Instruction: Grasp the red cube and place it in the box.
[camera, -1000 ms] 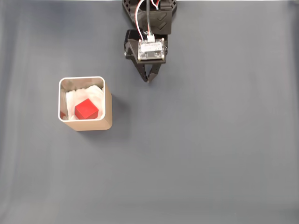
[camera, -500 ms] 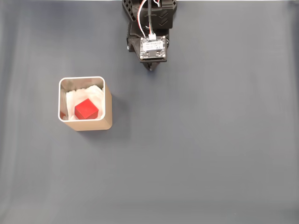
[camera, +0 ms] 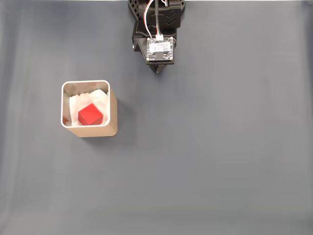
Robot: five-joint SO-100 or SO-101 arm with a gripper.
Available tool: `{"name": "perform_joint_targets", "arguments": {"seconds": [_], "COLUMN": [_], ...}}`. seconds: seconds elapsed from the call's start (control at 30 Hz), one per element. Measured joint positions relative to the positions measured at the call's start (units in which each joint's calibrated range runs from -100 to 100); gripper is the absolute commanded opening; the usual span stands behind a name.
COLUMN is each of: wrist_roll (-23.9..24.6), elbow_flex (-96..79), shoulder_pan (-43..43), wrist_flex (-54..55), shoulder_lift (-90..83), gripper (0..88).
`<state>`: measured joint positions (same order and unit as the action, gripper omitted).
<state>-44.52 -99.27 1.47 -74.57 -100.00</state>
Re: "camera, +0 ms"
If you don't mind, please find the red cube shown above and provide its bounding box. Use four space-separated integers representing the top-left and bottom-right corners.
78 103 104 126

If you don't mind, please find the beige metal box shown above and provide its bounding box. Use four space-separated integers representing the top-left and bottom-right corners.
60 80 118 138

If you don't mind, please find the white tissue paper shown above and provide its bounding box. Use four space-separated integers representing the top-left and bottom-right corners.
64 89 110 127

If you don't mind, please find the bare camera circuit board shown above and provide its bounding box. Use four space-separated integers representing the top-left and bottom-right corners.
146 36 176 66

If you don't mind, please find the black camera cable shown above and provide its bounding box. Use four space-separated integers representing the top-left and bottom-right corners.
153 0 164 41

